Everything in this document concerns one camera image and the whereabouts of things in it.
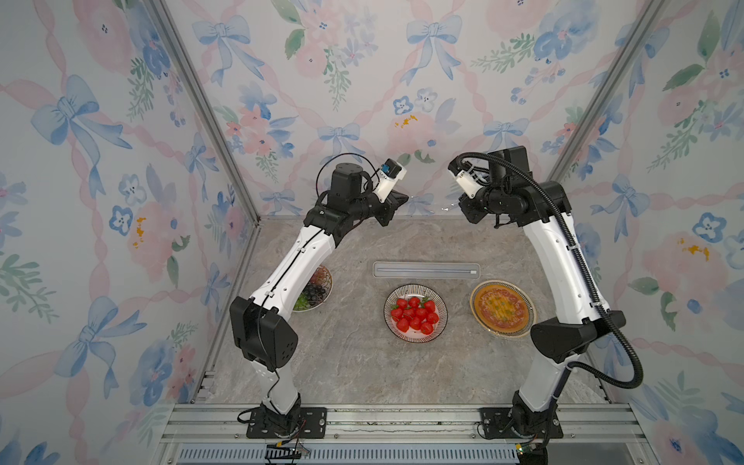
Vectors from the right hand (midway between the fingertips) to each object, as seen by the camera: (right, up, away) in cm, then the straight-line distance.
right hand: (467, 193), depth 74 cm
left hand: (-15, 0, -1) cm, 15 cm away
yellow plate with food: (+17, -33, +19) cm, 42 cm away
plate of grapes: (-43, -28, +22) cm, 56 cm away
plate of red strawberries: (-11, -34, +17) cm, 40 cm away
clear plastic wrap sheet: (+17, -33, +19) cm, 42 cm away
